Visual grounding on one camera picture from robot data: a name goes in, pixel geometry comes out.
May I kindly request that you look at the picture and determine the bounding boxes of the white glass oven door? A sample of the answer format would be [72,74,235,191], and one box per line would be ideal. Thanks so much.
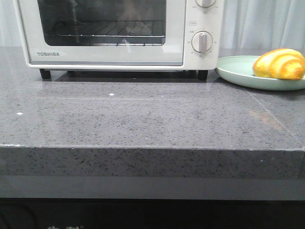
[15,0,186,65]

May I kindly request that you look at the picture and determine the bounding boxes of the yellow striped croissant bread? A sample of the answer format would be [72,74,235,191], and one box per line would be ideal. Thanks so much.
[253,48,305,80]

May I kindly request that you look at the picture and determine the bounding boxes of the white Toshiba toaster oven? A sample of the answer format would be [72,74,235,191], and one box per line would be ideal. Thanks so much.
[14,0,224,80]

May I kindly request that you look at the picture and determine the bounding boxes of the lower white oven knob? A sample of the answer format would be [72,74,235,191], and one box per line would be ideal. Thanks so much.
[191,31,213,53]

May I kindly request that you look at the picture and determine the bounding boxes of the white oven knob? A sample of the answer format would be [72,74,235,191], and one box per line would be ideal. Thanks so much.
[191,31,213,53]
[195,0,216,8]

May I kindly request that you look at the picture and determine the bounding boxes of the upper white oven knob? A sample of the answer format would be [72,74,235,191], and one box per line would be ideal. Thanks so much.
[195,0,216,8]

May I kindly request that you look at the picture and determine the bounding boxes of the light green plate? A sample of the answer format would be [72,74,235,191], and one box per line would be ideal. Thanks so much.
[215,55,305,91]

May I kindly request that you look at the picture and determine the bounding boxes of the metal wire oven rack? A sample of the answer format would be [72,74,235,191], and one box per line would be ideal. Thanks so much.
[44,21,166,46]

